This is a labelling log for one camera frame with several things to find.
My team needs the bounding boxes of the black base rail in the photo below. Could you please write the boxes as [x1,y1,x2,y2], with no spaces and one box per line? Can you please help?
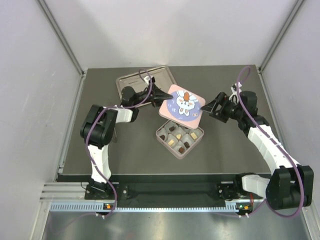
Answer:
[84,174,258,208]

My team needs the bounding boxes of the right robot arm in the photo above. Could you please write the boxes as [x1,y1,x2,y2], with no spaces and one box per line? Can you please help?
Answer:
[201,91,314,210]

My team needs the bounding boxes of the metal tongs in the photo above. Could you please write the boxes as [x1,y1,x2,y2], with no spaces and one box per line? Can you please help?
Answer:
[111,127,118,143]

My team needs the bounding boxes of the pink square tin box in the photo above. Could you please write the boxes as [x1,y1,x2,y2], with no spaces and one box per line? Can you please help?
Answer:
[155,120,204,160]

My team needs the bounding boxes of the white paper cup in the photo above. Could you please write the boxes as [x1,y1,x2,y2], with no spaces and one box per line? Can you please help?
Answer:
[166,134,178,148]
[181,126,191,134]
[173,141,186,155]
[189,128,203,142]
[164,121,178,134]
[157,128,169,142]
[172,126,186,141]
[180,134,195,149]

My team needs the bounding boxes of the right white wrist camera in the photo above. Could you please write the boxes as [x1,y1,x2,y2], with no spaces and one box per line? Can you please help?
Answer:
[230,83,242,96]

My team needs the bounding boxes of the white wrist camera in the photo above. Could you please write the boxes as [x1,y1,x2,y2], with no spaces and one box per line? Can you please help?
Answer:
[143,76,156,84]
[230,83,242,96]

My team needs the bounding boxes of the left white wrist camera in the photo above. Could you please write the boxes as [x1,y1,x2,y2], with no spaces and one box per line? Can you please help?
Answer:
[143,76,156,84]

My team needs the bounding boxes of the white cable duct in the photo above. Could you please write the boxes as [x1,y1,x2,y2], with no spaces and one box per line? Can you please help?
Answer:
[49,202,252,213]

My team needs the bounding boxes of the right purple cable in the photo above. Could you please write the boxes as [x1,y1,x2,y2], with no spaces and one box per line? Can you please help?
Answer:
[236,65,307,219]

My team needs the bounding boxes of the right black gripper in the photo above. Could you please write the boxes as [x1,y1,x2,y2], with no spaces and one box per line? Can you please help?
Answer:
[201,92,244,123]

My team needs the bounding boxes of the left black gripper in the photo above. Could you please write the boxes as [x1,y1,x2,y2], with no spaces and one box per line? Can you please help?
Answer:
[132,82,173,107]

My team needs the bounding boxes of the silver metal tray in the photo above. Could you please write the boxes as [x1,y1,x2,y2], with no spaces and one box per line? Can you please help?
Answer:
[115,65,176,99]

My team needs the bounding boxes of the silver tin lid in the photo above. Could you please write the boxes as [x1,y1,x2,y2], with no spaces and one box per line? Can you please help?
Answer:
[159,84,206,129]

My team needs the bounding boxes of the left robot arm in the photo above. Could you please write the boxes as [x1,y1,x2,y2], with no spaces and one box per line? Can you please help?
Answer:
[80,82,173,199]

